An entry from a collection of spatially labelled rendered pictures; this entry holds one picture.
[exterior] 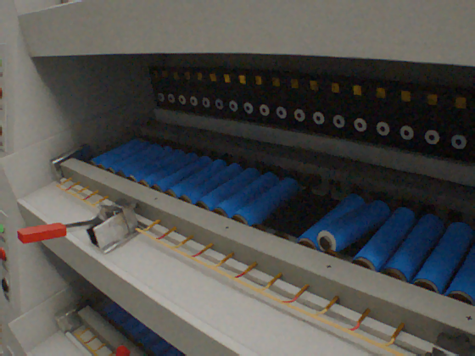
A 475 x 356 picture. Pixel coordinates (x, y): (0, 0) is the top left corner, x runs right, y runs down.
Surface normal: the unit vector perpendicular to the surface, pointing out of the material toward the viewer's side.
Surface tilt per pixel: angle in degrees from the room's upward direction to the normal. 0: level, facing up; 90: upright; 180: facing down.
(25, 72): 90
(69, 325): 90
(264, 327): 20
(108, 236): 90
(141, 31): 111
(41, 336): 90
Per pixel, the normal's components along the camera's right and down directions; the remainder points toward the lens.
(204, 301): -0.14, -0.88
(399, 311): -0.66, 0.43
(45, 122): 0.73, 0.21
